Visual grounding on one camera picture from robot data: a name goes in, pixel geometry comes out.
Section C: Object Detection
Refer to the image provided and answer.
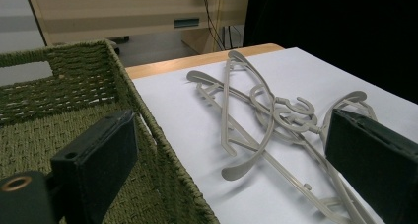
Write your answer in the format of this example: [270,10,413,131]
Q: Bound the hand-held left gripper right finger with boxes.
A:
[324,108,418,224]

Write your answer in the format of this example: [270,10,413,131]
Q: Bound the white table mat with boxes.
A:
[132,46,418,224]

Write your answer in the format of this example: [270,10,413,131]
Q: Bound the light wooden desk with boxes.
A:
[24,0,250,55]

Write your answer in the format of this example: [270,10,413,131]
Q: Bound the grey plastic hanger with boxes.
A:
[262,90,378,146]
[220,49,318,182]
[185,69,379,224]

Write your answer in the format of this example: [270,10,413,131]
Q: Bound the green woven basket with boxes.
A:
[0,38,221,224]

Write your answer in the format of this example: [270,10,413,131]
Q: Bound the black cables under desk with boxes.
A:
[199,0,244,51]

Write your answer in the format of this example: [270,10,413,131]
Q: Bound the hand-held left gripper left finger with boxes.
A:
[49,109,140,224]

